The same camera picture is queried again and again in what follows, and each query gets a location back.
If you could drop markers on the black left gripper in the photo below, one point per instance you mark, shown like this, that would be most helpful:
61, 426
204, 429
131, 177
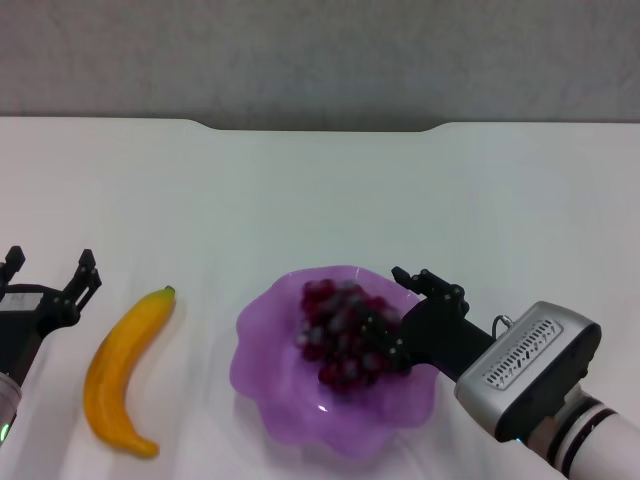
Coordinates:
30, 315

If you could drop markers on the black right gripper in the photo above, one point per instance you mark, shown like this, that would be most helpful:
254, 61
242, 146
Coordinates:
445, 335

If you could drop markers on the dark red grape bunch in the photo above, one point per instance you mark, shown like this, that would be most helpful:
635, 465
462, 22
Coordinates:
340, 350

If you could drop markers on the yellow banana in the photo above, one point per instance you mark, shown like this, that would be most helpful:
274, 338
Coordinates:
107, 370

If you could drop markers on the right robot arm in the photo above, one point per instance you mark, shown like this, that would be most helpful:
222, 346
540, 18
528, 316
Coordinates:
590, 440

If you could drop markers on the purple wavy plastic plate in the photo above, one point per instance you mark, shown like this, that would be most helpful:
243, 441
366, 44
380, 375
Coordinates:
280, 400

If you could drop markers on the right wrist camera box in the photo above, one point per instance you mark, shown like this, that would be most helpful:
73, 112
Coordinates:
530, 370

